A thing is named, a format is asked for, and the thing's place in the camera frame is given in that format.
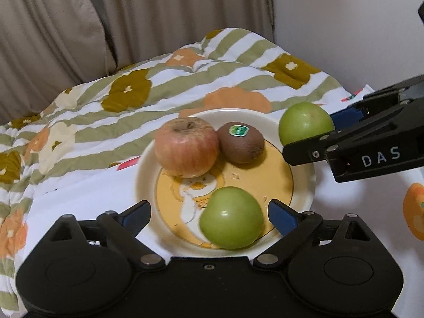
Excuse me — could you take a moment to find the green apple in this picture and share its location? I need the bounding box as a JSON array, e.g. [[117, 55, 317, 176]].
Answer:
[[199, 187, 265, 250], [278, 102, 335, 146]]

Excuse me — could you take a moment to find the brown kiwi with sticker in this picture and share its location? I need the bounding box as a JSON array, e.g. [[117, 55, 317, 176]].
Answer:
[[217, 122, 265, 164]]

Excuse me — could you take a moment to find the red wrinkled apple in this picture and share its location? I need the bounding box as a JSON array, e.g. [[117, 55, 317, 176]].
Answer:
[[154, 117, 219, 178]]

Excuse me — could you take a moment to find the cream duck-print plate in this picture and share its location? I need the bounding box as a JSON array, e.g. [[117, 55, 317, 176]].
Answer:
[[134, 108, 316, 259]]

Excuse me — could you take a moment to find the white fruit-print cloth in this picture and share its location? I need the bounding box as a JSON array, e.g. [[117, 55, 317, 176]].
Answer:
[[14, 84, 424, 305]]

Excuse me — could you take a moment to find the floral striped quilt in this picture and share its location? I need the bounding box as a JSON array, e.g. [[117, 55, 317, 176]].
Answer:
[[1, 28, 350, 314]]

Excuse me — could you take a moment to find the beige curtain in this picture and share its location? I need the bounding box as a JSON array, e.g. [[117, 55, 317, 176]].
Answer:
[[1, 0, 274, 123]]

